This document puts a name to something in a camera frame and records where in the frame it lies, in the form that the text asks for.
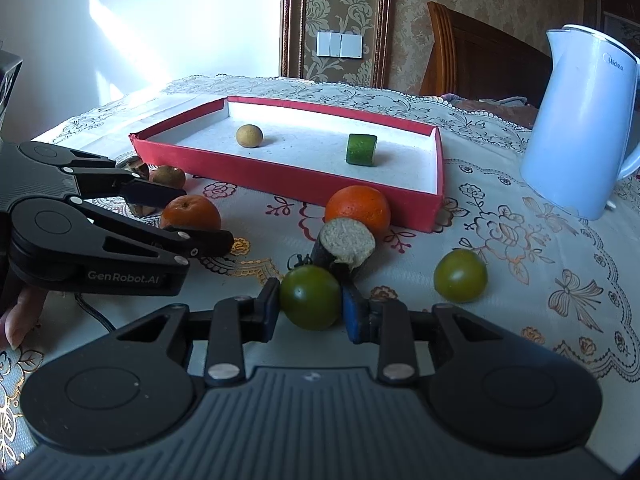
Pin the small orange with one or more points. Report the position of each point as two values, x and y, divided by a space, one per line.
192 212

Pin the wooden bed headboard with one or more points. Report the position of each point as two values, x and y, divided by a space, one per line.
480 55

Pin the tan longan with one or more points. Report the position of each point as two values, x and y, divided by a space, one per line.
249 136

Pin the green tomato with stem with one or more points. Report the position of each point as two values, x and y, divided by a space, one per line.
310 305

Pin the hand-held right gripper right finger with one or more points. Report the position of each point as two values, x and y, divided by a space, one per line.
352 316

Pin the person's left hand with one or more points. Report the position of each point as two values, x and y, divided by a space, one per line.
20 320

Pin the thick sugarcane piece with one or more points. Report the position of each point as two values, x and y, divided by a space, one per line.
345 247

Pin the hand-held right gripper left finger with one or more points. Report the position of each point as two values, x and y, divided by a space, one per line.
270 312

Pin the large orange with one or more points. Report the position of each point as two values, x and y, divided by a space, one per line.
362 205

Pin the red cardboard tray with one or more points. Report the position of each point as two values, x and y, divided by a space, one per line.
280 180

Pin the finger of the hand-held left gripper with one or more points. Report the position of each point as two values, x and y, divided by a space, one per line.
150 192
210 244

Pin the white wall light switch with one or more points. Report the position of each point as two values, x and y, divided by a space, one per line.
340 44

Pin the green cucumber piece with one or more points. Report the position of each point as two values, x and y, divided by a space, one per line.
361 149

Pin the wooden wardrobe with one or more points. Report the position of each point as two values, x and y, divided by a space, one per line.
615 0

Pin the white electric kettle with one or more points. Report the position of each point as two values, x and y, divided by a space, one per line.
575 125

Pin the wooden wall panel frame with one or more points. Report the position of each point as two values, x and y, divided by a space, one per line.
287 10

